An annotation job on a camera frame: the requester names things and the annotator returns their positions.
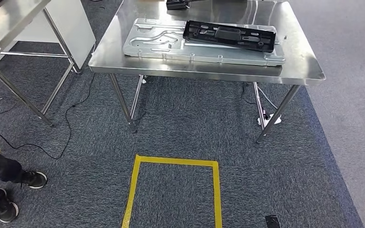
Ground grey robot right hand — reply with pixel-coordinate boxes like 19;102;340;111
265;215;281;228

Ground black plastic plate frame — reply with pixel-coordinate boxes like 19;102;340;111
182;20;278;54

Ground white power strip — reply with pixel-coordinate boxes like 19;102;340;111
257;110;282;126

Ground stainless steel table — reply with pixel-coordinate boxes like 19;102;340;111
0;0;82;127
88;0;327;144

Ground grey stamped metal panel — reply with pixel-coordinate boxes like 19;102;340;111
123;18;287;67

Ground black remote controller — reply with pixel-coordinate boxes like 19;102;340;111
166;0;191;10

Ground white board panel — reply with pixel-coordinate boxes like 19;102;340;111
0;0;96;70

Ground person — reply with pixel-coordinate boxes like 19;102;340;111
0;142;48;224

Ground white power cable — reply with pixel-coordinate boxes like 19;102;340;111
257;85;278;110

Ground black floor cable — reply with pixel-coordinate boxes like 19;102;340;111
241;82;259;106
0;72;96;161

